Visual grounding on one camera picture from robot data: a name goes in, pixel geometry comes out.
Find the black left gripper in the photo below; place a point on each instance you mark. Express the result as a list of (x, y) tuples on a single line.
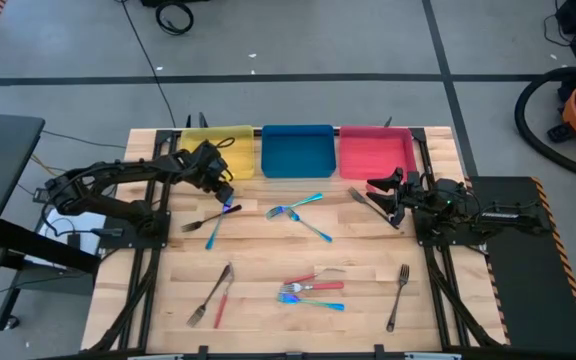
[(213, 167)]

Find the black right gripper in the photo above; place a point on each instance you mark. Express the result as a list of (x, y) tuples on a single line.
[(418, 197)]

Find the iridescent blue fork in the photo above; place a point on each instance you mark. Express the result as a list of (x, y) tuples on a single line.
[(298, 204), (318, 303), (215, 231)]

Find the black fork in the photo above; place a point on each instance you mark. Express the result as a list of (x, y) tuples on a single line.
[(355, 194), (207, 299), (213, 217), (399, 300)]

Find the blue spoon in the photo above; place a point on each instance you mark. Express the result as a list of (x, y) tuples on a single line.
[(313, 228)]

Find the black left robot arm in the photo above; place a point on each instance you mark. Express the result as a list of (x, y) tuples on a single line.
[(118, 177)]

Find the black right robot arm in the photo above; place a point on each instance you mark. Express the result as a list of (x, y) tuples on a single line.
[(508, 217)]

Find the red plastic bin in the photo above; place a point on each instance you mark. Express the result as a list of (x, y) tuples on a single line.
[(373, 152)]

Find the yellow plastic bin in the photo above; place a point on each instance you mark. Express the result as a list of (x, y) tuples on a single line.
[(243, 142)]

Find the blue plastic bin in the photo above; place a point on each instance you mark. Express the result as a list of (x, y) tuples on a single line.
[(298, 152)]

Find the white flat box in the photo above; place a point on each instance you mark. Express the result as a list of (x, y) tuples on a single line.
[(90, 245)]

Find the orange vacuum cleaner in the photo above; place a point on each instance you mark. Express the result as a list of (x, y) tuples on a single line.
[(520, 116)]

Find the small black adapter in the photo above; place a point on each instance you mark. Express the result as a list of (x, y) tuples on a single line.
[(73, 241)]

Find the black power brick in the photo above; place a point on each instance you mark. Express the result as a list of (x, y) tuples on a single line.
[(39, 195)]

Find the black floor equipment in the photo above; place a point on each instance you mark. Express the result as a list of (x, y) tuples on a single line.
[(168, 2)]

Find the black aluminium table frame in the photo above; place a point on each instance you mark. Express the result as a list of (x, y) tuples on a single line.
[(420, 135)]

